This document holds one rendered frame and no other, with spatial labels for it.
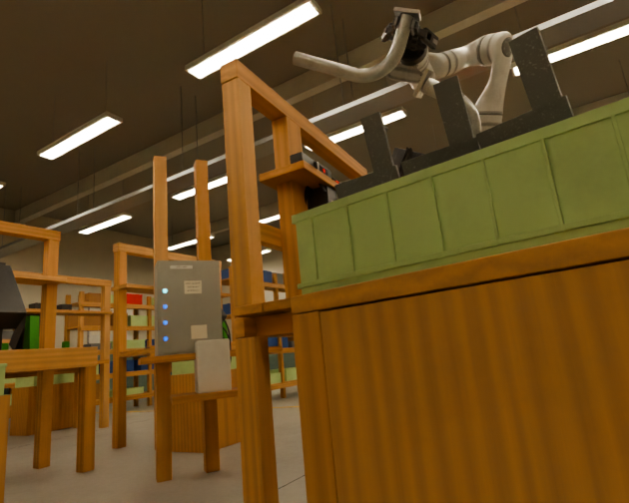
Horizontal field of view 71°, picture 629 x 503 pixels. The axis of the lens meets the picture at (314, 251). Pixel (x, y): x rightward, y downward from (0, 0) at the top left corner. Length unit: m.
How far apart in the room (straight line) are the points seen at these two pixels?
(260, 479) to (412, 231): 1.17
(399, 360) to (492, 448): 0.18
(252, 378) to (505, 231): 1.17
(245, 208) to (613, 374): 1.39
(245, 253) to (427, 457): 1.16
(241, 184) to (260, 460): 1.03
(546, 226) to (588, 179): 0.08
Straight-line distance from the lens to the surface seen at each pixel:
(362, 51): 6.39
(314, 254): 0.86
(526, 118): 0.84
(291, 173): 2.06
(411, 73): 1.20
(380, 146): 0.96
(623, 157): 0.70
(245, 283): 1.69
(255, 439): 1.69
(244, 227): 1.74
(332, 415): 0.82
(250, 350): 1.66
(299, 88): 6.69
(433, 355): 0.71
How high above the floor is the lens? 0.67
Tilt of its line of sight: 13 degrees up
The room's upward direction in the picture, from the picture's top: 6 degrees counter-clockwise
